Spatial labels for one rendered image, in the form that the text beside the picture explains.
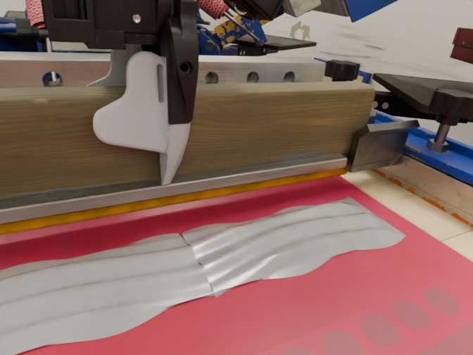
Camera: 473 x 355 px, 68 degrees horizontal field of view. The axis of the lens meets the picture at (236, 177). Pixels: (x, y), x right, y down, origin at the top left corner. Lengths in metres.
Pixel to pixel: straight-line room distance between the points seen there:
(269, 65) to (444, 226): 0.34
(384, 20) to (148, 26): 2.59
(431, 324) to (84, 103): 0.26
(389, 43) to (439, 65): 0.40
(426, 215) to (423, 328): 0.15
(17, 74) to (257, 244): 0.34
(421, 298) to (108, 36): 0.26
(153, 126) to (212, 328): 0.13
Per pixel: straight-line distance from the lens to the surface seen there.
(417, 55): 2.58
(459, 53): 1.33
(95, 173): 0.26
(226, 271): 0.25
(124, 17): 0.23
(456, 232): 0.37
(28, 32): 0.54
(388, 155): 0.40
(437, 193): 0.40
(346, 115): 0.35
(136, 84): 0.23
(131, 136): 0.24
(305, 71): 0.61
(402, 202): 0.39
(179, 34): 0.22
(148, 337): 0.22
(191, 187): 0.27
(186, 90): 0.22
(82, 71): 0.48
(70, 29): 0.22
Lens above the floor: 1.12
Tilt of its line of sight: 27 degrees down
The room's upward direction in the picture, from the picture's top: 6 degrees clockwise
